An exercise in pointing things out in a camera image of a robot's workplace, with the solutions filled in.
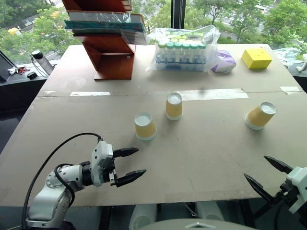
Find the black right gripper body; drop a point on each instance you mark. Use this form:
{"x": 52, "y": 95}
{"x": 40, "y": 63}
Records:
{"x": 287, "y": 192}

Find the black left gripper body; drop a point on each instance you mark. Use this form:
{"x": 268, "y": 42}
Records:
{"x": 108, "y": 166}

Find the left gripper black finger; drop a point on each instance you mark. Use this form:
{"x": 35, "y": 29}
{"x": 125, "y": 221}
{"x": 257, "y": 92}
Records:
{"x": 130, "y": 176}
{"x": 126, "y": 152}

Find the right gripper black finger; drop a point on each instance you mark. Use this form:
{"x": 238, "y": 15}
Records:
{"x": 279, "y": 165}
{"x": 260, "y": 188}

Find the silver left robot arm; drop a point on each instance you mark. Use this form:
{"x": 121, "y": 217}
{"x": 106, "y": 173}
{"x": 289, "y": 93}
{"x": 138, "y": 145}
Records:
{"x": 50, "y": 198}

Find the yellow white paper cup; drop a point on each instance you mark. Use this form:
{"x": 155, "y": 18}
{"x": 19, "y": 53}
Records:
{"x": 145, "y": 129}
{"x": 260, "y": 116}
{"x": 173, "y": 109}

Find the white rounded robot leg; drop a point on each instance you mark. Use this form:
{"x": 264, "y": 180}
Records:
{"x": 208, "y": 210}
{"x": 142, "y": 216}

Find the short clear tape strip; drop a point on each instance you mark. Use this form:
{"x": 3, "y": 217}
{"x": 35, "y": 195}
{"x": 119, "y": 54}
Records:
{"x": 90, "y": 93}

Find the grey robot torso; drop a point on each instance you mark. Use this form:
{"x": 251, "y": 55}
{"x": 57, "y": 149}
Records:
{"x": 199, "y": 225}

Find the small clear tape strip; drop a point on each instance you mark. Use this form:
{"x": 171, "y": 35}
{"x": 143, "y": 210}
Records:
{"x": 290, "y": 89}

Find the brown wooden shelf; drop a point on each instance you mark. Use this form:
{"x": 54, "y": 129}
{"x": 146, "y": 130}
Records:
{"x": 112, "y": 60}

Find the long clear tape strip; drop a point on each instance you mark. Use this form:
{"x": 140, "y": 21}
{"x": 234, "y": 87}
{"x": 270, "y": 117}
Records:
{"x": 216, "y": 94}

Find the white curved stand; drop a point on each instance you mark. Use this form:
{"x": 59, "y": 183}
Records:
{"x": 303, "y": 65}

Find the yellow cardboard box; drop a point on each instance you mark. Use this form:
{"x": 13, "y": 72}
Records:
{"x": 255, "y": 58}

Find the clear bag of capped tubes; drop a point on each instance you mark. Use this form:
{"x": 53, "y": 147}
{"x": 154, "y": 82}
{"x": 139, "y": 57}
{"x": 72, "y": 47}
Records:
{"x": 180, "y": 54}

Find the crumpled clear plastic bag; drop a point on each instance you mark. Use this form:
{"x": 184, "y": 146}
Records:
{"x": 287, "y": 54}

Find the black side table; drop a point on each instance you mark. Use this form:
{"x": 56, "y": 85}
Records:
{"x": 19, "y": 93}

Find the purple white packet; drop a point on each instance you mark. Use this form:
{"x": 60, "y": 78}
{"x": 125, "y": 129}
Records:
{"x": 224, "y": 63}

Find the small black round object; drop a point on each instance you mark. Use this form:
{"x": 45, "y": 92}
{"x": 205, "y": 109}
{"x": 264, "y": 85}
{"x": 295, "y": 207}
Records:
{"x": 31, "y": 75}

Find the dark water bottle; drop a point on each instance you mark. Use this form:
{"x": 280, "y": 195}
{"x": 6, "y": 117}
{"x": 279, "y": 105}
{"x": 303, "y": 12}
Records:
{"x": 44, "y": 63}

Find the teal cover book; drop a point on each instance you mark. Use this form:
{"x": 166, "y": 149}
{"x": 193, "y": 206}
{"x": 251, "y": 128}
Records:
{"x": 105, "y": 26}

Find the red white key bundle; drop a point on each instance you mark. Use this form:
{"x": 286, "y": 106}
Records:
{"x": 18, "y": 70}

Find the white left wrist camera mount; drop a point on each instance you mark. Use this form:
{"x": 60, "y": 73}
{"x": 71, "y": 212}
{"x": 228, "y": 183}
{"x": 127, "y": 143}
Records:
{"x": 102, "y": 149}

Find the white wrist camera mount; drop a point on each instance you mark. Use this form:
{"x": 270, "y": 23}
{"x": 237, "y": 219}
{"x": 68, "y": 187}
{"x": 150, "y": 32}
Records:
{"x": 298, "y": 177}
{"x": 102, "y": 149}

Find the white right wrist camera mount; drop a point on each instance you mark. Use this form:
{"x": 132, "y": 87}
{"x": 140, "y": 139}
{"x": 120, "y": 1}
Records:
{"x": 298, "y": 177}

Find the dark window frame post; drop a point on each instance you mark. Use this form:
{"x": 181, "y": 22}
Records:
{"x": 178, "y": 13}

